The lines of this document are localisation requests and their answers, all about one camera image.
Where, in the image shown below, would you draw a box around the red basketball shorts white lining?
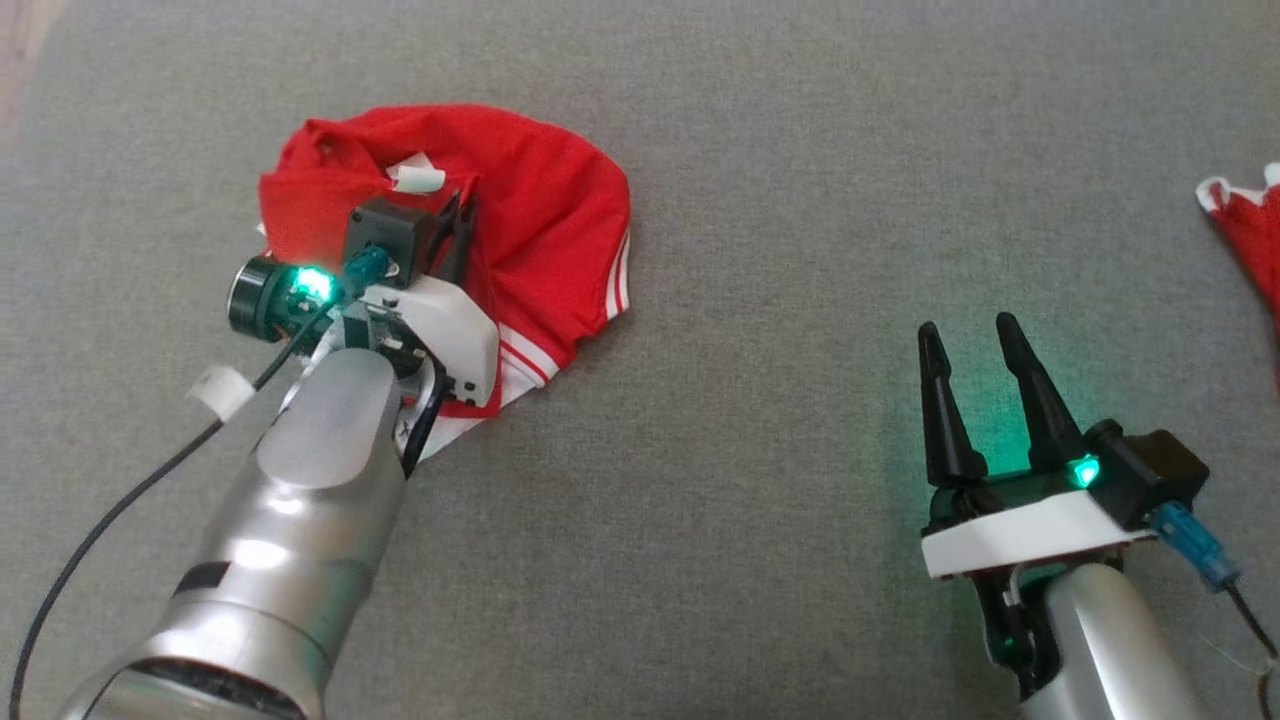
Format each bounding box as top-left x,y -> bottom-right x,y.
1197,162 -> 1280,396

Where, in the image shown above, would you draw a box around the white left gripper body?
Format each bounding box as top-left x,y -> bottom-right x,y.
340,273 -> 501,409

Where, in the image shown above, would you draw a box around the blue left cable connector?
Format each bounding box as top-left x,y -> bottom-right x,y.
343,245 -> 396,291

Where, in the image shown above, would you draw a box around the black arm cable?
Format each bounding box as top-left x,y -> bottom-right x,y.
1225,580 -> 1280,720
8,300 -> 336,720

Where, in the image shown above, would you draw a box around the white tape tab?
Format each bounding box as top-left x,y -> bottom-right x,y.
187,365 -> 257,422

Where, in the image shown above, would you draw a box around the grey fabric sofa seat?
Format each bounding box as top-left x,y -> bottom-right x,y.
0,0 -> 1280,720

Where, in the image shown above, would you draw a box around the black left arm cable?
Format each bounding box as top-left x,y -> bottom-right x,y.
8,300 -> 336,720

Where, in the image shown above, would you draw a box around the blue cable connector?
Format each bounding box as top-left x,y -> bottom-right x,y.
343,245 -> 396,291
1148,500 -> 1243,593

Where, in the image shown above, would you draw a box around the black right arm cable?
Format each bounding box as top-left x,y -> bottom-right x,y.
1225,580 -> 1280,720

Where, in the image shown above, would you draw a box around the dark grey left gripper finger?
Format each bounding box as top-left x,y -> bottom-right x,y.
430,190 -> 465,283
443,193 -> 481,288

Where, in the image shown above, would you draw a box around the blue right cable connector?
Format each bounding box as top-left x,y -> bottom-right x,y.
1148,500 -> 1243,593

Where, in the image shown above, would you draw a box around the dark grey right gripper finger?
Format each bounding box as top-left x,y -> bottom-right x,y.
916,320 -> 991,490
995,310 -> 1091,475

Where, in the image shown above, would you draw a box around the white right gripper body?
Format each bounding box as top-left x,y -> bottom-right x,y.
918,462 -> 1163,583

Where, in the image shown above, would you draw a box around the red basketball jersey white sleeves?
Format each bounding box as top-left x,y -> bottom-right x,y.
258,103 -> 633,461

